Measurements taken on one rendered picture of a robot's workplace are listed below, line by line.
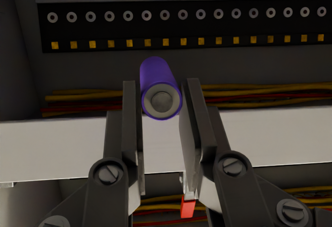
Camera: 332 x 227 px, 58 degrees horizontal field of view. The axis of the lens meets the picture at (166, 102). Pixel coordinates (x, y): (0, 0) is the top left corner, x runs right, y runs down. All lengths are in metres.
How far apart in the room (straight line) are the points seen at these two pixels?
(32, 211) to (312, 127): 0.33
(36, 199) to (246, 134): 0.29
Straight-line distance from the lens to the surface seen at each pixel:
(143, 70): 0.16
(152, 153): 0.23
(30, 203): 0.42
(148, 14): 0.35
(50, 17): 0.36
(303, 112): 0.25
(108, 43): 0.35
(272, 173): 0.56
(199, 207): 0.47
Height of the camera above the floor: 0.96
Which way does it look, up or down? 29 degrees up
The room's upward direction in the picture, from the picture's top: 180 degrees clockwise
